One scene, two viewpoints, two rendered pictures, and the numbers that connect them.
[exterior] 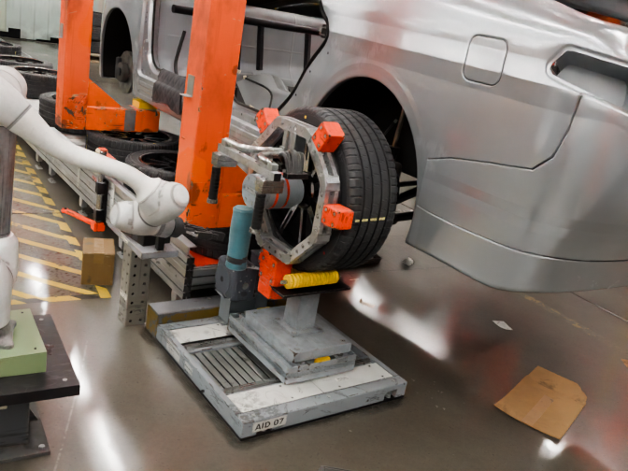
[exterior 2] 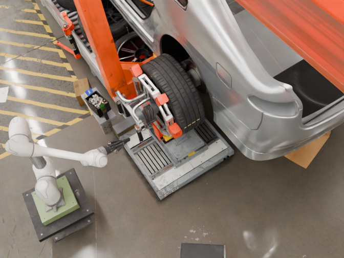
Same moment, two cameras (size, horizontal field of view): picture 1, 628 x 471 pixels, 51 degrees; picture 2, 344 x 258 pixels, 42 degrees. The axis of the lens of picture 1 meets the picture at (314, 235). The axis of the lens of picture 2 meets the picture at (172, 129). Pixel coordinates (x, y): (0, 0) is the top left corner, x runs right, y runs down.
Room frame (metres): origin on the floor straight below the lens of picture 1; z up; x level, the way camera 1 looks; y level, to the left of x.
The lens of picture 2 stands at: (0.41, -0.58, 3.73)
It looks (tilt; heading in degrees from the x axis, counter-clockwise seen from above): 56 degrees down; 16
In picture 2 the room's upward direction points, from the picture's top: 12 degrees counter-clockwise
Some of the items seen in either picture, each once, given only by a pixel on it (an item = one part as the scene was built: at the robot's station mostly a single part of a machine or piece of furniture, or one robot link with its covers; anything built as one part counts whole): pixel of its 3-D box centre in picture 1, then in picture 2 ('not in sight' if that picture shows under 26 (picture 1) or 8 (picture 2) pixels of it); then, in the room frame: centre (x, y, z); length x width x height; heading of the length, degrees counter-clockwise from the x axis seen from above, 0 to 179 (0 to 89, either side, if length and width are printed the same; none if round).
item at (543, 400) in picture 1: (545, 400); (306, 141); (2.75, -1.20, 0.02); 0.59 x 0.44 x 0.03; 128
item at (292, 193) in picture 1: (273, 190); (146, 109); (2.48, 0.19, 0.85); 0.21 x 0.14 x 0.14; 128
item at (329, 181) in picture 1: (288, 190); (153, 105); (2.52, 0.13, 0.85); 0.54 x 0.07 x 0.54; 38
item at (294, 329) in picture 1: (301, 306); (177, 130); (2.63, 0.00, 0.32); 0.40 x 0.30 x 0.28; 38
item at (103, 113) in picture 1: (121, 105); not in sight; (4.61, 1.49, 0.69); 0.52 x 0.17 x 0.35; 128
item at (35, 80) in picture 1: (39, 82); not in sight; (6.72, 3.03, 0.39); 0.66 x 0.66 x 0.24
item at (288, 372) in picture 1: (290, 341); (177, 138); (2.66, 0.02, 0.13); 0.50 x 0.36 x 0.10; 38
